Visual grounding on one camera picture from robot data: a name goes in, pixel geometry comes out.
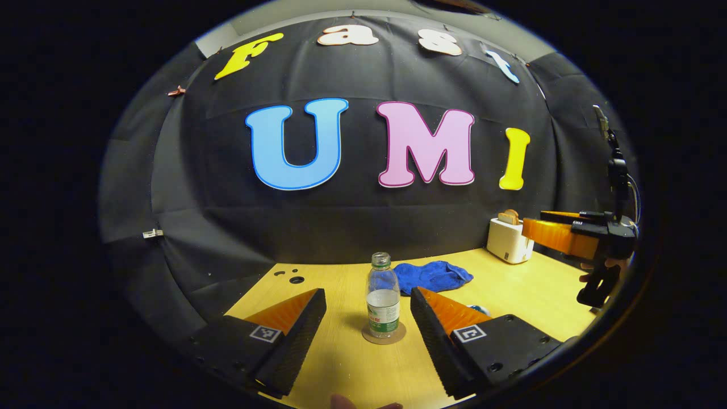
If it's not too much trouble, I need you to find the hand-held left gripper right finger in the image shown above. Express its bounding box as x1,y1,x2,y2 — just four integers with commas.
410,286,569,401

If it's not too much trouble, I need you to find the clear plastic water bottle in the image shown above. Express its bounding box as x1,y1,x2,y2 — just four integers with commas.
366,251,402,340

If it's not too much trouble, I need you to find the round brown coaster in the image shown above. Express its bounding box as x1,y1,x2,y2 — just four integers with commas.
361,321,407,346

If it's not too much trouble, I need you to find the black backdrop cloth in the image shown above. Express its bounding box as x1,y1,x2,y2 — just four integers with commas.
99,14,640,347

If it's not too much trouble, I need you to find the blue towel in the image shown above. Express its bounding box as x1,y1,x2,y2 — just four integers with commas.
393,260,474,297

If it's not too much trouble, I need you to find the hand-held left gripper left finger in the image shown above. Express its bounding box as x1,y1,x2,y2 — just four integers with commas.
187,287,328,398

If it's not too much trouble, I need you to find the white toaster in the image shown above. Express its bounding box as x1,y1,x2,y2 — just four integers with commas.
486,218,535,265

